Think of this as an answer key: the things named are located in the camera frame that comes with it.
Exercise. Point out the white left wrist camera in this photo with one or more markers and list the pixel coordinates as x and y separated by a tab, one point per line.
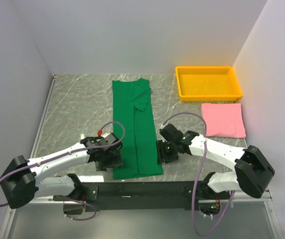
103	134

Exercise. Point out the yellow plastic tray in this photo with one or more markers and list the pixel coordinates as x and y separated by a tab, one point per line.
207	84

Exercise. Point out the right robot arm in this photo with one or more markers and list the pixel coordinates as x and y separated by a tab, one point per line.
250	172

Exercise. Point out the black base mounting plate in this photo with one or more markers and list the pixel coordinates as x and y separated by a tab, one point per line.
138	195

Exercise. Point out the folded pink t shirt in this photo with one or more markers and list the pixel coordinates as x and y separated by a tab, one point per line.
223	120

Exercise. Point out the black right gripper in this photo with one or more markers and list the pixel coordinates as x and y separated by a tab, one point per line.
165	154

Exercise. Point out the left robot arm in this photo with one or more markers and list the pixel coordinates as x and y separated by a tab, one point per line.
26	179

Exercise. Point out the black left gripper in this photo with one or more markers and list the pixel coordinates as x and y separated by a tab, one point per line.
113	161

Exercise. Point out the green t shirt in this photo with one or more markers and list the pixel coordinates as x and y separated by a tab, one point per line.
133	109

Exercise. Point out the left side aluminium rail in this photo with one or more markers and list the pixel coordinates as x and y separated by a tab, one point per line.
48	99

